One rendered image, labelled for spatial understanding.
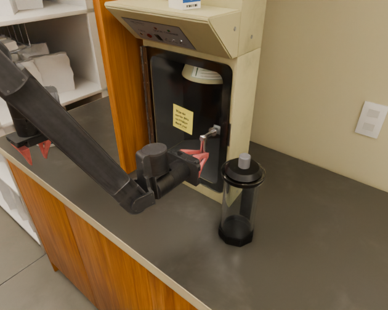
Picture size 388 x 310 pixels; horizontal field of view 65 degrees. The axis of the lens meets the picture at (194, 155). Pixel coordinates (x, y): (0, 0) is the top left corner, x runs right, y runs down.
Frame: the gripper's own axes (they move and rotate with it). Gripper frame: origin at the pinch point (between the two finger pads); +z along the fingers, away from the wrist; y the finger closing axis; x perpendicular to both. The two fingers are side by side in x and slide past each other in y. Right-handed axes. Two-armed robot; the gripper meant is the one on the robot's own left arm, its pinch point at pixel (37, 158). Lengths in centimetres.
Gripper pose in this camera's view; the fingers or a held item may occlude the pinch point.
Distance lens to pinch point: 101.2
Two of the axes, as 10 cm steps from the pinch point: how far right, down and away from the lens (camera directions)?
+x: -7.8, -3.7, 5.1
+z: -0.2, 8.3, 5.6
